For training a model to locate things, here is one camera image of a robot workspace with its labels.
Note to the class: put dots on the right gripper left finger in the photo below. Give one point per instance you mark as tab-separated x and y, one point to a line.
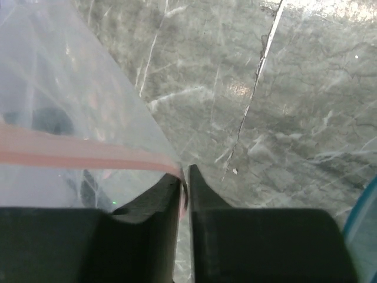
61	227

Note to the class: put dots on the teal transparent food tray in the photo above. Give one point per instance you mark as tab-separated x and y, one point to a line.
360	234

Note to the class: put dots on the clear zip top bag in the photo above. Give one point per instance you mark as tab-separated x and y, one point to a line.
74	133

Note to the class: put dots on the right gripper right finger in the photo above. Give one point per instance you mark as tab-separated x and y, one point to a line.
230	244

